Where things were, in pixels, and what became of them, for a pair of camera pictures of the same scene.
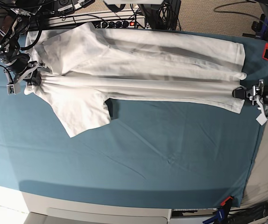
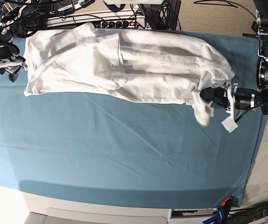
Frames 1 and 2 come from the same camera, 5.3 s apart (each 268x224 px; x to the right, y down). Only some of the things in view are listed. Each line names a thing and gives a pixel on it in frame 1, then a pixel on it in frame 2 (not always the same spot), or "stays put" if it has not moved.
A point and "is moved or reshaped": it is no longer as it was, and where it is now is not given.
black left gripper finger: x=35 y=79 to x=14 y=73
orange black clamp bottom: x=227 y=203 stays put
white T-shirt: x=74 y=70 is moved or reshaped
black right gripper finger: x=239 y=92 to x=217 y=94
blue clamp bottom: x=220 y=215 stays put
